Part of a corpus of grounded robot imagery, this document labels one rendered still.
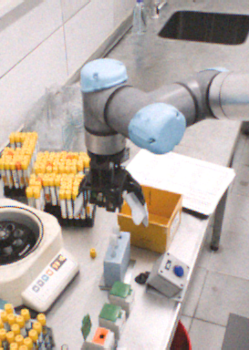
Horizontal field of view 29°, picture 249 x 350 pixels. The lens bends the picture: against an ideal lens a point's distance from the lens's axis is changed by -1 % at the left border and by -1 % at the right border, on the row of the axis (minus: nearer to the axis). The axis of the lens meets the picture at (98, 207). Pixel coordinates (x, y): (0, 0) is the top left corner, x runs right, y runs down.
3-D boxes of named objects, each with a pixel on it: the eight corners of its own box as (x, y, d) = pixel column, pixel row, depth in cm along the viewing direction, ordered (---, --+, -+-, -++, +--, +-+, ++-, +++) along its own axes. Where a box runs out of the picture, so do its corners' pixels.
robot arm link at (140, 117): (207, 97, 71) (156, 72, 78) (151, 120, 66) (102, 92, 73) (201, 141, 76) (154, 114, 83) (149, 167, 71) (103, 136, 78)
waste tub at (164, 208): (166, 256, 121) (168, 227, 114) (117, 242, 126) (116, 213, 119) (181, 222, 130) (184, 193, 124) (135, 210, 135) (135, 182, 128)
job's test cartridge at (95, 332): (108, 364, 98) (108, 346, 93) (87, 357, 99) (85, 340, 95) (115, 347, 100) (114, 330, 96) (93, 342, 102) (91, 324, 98)
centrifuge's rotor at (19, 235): (11, 287, 109) (5, 266, 104) (-39, 262, 115) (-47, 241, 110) (50, 244, 119) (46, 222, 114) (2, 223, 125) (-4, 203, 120)
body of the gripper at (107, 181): (82, 211, 92) (77, 159, 84) (93, 183, 98) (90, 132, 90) (121, 216, 90) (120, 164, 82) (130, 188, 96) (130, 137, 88)
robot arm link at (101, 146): (89, 112, 87) (133, 116, 85) (90, 133, 90) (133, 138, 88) (77, 134, 82) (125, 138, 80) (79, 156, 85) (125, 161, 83)
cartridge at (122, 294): (129, 317, 108) (129, 299, 103) (109, 312, 109) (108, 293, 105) (135, 303, 110) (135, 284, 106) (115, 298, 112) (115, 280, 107)
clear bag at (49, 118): (69, 169, 150) (65, 117, 138) (15, 168, 152) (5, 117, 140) (80, 125, 170) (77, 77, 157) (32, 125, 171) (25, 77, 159)
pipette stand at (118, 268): (127, 293, 113) (127, 264, 106) (98, 288, 114) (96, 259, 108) (136, 262, 120) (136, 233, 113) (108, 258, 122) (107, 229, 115)
